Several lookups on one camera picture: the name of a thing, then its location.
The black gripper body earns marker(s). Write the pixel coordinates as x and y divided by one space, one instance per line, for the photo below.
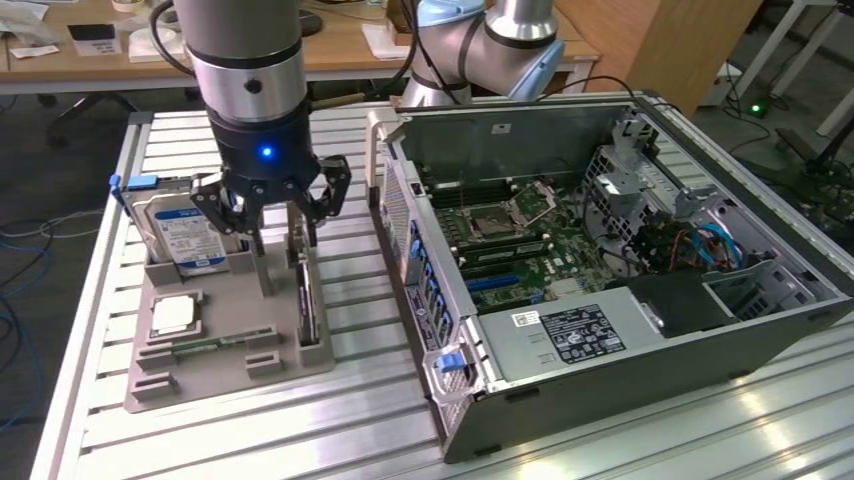
267 150

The green graphics card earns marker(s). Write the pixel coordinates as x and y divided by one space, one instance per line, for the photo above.
307 300

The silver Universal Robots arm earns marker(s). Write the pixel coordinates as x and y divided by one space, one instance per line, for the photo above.
240 50

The hard disk with blue label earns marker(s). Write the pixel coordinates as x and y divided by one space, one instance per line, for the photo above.
187 240

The blue disk caddy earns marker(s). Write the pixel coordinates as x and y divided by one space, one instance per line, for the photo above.
136 182

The silver CPU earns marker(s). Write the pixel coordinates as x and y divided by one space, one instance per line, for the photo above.
175 316

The CPU socket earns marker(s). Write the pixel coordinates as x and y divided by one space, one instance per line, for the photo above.
501 215

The black round lamp base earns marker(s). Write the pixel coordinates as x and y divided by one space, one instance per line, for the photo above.
312 22

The green RAM stick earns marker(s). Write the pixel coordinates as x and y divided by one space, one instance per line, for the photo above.
210 345

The white folded papers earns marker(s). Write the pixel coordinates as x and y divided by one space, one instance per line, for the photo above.
383 42

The installed RAM stick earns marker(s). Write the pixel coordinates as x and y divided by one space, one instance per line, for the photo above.
501 252

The black chair base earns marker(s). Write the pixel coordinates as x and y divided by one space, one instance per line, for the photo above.
87 107

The blue expansion slot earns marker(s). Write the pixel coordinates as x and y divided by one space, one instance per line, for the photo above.
493 283

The wooden desk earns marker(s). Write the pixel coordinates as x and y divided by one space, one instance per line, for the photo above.
80 70

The grey parts rack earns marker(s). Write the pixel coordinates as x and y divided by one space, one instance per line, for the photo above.
227 375

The black and white box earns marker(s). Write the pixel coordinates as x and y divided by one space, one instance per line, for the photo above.
95 40

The green motherboard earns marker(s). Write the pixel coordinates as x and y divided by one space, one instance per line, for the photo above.
567 255

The blue case latch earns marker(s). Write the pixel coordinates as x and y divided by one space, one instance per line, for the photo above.
447 362

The white paper slip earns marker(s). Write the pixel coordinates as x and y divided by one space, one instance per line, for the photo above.
34 51

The metal disk bay cage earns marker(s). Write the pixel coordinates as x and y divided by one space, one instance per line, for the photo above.
617 195

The grey power supply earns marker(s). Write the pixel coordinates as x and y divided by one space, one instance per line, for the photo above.
574 335

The open black PC case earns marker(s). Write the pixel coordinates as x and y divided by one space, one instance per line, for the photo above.
601 380

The wooden cabinet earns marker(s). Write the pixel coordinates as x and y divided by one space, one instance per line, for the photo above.
667 45

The green indicator light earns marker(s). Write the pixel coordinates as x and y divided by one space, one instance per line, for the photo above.
757 107

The white table frame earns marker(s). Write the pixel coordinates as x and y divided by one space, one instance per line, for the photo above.
794 50

